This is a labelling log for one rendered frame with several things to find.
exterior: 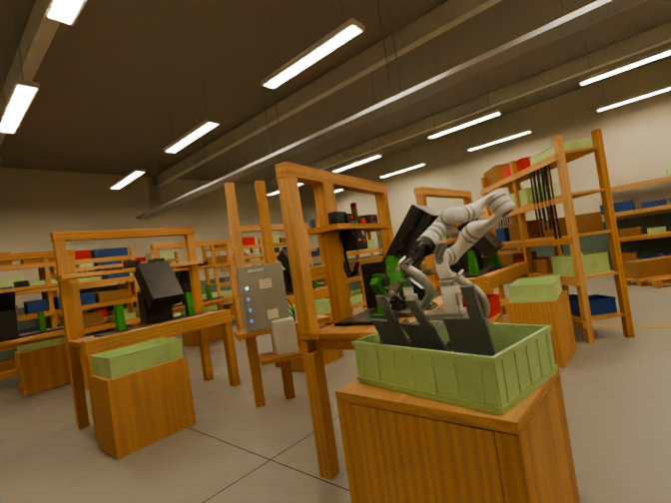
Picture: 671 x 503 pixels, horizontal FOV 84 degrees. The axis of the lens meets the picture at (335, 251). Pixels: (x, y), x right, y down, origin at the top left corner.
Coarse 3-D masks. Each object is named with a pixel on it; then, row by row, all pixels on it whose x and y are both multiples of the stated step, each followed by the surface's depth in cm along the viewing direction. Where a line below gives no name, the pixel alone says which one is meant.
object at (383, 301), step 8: (376, 296) 146; (384, 296) 144; (384, 304) 146; (384, 312) 148; (392, 312) 146; (376, 320) 155; (384, 320) 151; (392, 320) 148; (376, 328) 158; (384, 328) 154; (392, 328) 150; (400, 328) 147; (384, 336) 157; (392, 336) 153; (400, 336) 150; (392, 344) 156; (400, 344) 152; (408, 344) 149
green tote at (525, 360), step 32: (416, 320) 178; (384, 352) 141; (416, 352) 128; (448, 352) 118; (512, 352) 114; (544, 352) 129; (384, 384) 142; (416, 384) 130; (448, 384) 120; (480, 384) 111; (512, 384) 113
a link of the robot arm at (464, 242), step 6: (462, 234) 181; (462, 240) 181; (468, 240) 179; (474, 240) 178; (456, 246) 191; (462, 246) 185; (468, 246) 183; (456, 252) 193; (462, 252) 190; (456, 258) 194
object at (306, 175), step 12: (276, 168) 232; (288, 168) 229; (300, 168) 239; (312, 168) 251; (300, 180) 244; (312, 180) 250; (324, 180) 262; (336, 180) 277; (348, 180) 293; (360, 180) 311; (360, 192) 325; (372, 192) 334; (384, 192) 350
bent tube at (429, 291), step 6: (402, 258) 136; (402, 264) 136; (396, 270) 138; (408, 270) 135; (414, 270) 134; (414, 276) 134; (420, 276) 133; (426, 276) 134; (426, 282) 133; (426, 288) 134; (432, 288) 134; (426, 294) 136; (432, 294) 136; (426, 300) 138; (426, 306) 142
